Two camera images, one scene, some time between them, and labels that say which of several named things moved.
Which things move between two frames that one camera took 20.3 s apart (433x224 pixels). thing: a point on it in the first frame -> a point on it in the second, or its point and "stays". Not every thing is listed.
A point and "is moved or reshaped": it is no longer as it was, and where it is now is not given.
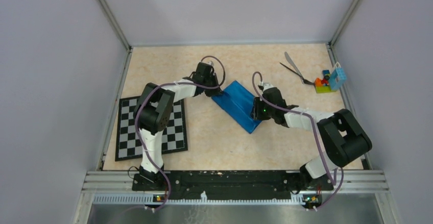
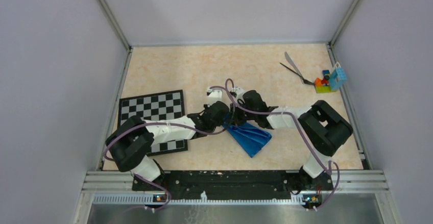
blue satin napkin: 238,103 is moved or reshaped
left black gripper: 214,92 -> 206,107
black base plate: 232,185 stays
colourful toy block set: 331,82 stays
